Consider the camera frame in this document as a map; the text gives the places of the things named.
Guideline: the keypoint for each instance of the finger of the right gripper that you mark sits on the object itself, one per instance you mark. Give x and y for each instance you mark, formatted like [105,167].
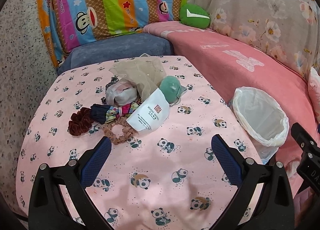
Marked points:
[308,168]

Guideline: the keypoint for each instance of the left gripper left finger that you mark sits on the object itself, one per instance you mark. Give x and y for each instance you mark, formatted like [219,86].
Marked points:
[47,207]

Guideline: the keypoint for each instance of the pink fleece blanket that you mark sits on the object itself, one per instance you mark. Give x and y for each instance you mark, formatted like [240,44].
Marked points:
[228,64]

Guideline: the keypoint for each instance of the teal green pouch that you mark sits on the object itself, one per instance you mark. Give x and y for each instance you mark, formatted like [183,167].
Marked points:
[172,89]

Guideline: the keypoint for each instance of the white crumpled plastic bag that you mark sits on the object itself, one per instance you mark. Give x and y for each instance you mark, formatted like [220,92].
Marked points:
[121,93]

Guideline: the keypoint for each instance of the white printed paper bag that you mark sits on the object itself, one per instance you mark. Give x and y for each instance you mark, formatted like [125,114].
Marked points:
[151,114]

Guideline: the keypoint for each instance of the dark red velvet scrunchie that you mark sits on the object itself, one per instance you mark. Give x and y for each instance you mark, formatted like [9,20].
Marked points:
[80,122]

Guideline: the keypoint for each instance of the navy striped hair bow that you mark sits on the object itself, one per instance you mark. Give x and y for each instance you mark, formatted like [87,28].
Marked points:
[106,113]

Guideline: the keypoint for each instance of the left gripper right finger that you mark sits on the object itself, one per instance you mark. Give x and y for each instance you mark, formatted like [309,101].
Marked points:
[274,208]

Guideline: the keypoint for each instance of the pink panda print sheet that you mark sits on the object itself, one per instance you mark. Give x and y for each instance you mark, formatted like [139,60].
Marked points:
[166,179]

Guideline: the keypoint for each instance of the green round plush cushion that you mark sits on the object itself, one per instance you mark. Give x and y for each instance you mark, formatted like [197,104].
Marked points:
[194,16]

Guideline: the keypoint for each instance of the beige tulle fabric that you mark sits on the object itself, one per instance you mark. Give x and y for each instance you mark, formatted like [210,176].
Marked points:
[146,73]

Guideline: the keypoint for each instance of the colourful monkey print pillow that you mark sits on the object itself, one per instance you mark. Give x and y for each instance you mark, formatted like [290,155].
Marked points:
[67,24]

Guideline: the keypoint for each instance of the blue velvet cushion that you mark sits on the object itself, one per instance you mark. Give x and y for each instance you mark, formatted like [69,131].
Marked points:
[116,48]

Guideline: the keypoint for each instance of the grey floral duvet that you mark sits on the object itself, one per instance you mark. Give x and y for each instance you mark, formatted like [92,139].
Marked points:
[287,30]

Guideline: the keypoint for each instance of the white bag lined trash bin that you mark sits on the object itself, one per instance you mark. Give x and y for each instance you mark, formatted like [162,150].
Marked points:
[263,118]

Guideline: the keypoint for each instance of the small pink floral pillow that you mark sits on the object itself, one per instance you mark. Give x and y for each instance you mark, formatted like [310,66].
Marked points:
[314,91]

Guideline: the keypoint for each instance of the pink dotted scrunchie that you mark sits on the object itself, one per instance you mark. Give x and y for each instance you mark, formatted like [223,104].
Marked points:
[118,131]

